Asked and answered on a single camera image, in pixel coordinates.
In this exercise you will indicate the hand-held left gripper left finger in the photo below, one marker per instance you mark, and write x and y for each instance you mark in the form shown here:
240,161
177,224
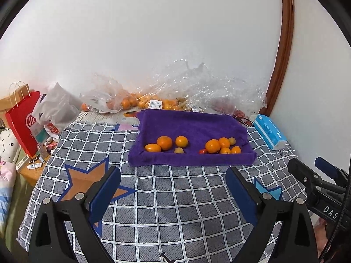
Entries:
105,194

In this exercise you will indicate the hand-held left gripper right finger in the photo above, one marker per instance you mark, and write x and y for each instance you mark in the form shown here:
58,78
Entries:
241,194

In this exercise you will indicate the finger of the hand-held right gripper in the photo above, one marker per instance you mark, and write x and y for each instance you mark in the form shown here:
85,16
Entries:
301,174
329,168

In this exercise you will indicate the smooth yellow-orange citrus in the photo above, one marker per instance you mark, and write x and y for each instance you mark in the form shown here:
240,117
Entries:
235,149

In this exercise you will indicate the yellow-green round fruit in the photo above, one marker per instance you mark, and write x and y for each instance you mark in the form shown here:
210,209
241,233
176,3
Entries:
232,141

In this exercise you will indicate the large orange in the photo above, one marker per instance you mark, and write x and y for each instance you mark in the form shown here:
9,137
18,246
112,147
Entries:
212,146

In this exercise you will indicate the small red persimmon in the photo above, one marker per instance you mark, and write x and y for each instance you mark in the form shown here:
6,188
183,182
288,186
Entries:
203,151

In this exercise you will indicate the yellow round fruit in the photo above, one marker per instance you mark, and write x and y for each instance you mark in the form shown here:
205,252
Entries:
178,150

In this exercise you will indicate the oval orange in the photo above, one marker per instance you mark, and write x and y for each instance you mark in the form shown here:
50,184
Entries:
181,141

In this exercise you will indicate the purple towel tray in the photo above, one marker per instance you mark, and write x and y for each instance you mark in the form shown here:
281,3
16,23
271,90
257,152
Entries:
186,126

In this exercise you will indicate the person's right hand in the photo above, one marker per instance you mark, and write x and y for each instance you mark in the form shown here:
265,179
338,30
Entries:
320,232

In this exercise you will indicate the blue tissue pack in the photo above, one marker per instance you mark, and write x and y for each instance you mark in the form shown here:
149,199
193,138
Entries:
270,131

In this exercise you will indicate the grey checked blanket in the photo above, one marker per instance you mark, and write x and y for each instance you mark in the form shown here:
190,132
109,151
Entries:
164,197

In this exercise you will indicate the small white tube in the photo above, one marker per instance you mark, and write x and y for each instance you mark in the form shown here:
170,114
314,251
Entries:
35,166

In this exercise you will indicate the printed cardboard sheet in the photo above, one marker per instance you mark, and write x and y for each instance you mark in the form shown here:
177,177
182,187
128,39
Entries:
120,119

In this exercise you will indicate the wooden nightstand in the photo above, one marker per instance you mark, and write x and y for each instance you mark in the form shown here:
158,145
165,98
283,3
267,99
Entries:
30,174

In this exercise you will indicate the pack of red tomatoes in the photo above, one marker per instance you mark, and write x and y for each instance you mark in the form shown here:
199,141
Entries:
240,114

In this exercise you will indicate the printed plastic bag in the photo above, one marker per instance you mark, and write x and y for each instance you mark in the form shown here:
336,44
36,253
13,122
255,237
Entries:
41,133

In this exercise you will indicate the clear bag of mandarins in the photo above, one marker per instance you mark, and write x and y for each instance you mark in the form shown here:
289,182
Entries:
104,96

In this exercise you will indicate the white plastic bag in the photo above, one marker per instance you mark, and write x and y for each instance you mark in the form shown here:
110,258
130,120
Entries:
59,106

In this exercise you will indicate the pink plush toy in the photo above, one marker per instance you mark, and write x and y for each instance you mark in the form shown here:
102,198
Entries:
6,175

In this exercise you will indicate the blue striped cloth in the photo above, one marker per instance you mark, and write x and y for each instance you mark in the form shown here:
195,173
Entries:
4,205

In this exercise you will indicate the labelled bag of mandarins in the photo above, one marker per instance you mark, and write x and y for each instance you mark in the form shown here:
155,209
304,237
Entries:
156,102

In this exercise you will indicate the red paper bag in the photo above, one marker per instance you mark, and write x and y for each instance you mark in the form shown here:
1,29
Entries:
22,126

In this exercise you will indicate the white dotted plush toy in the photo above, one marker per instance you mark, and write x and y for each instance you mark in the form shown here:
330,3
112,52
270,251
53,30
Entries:
8,145

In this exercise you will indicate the large crumpled clear plastic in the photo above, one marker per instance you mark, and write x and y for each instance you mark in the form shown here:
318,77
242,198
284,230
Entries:
208,87

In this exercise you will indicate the brown wooden frame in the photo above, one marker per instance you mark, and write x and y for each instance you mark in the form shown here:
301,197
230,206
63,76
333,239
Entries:
285,46

